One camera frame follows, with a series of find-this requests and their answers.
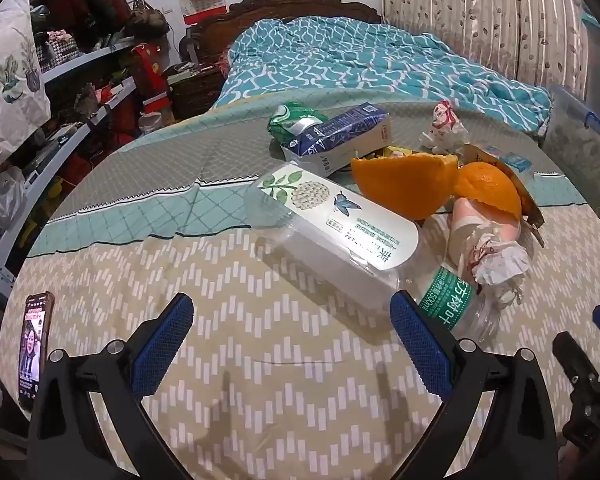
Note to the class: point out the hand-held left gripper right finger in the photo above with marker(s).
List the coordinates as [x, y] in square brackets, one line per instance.
[420, 345]

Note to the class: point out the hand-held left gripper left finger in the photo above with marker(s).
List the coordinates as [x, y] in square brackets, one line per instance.
[162, 345]

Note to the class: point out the clear bottle with green label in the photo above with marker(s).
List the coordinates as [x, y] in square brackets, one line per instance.
[442, 295]

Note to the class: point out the white paper wrapper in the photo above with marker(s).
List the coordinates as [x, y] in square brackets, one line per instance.
[485, 250]

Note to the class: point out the clear bottle with white label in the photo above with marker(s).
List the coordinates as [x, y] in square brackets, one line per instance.
[330, 230]

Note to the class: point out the large orange peel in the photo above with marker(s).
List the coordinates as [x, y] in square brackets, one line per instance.
[405, 185]

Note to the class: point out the yellow box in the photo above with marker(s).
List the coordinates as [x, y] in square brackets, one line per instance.
[395, 151]

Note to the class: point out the red white plastic wrapper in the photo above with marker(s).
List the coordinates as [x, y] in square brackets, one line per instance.
[442, 127]

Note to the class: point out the blue white milk carton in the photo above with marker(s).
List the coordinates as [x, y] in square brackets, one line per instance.
[340, 135]

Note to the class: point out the patterned bed sheet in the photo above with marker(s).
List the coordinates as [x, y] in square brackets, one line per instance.
[205, 260]

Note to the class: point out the smartphone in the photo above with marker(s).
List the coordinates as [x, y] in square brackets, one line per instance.
[35, 350]

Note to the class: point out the brown cardboard piece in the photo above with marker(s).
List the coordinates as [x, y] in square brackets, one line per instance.
[527, 200]

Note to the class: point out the small orange peel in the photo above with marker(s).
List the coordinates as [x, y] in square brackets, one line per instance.
[485, 185]

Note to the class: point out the clear storage box blue latch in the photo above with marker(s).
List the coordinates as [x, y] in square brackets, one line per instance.
[580, 150]

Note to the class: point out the small blue carton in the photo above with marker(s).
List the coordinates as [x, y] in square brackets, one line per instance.
[515, 161]

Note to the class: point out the white plastic bag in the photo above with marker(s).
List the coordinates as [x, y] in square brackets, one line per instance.
[2, 200]

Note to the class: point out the dark wooden nightstand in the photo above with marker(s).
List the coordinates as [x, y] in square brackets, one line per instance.
[195, 92]

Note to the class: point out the crushed green packet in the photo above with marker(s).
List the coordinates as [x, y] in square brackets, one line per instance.
[285, 120]

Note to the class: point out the red gift box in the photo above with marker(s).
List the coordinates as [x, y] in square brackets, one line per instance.
[150, 72]

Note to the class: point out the teal patterned quilt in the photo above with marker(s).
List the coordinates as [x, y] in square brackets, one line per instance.
[355, 60]

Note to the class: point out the grey metal shelf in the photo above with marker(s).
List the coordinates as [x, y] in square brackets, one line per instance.
[80, 57]

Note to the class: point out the floral print cloth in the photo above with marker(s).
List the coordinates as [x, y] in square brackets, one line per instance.
[10, 85]

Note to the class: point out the brown handbag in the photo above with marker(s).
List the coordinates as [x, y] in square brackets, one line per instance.
[147, 17]

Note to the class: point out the leaf print curtain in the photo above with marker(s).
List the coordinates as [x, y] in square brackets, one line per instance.
[480, 10]

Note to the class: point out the dark wooden headboard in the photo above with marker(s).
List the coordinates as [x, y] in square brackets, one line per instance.
[260, 10]

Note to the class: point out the dark red clothes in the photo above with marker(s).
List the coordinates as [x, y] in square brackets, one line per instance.
[85, 0]

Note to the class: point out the red wall calendar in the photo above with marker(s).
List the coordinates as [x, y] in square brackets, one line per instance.
[205, 10]

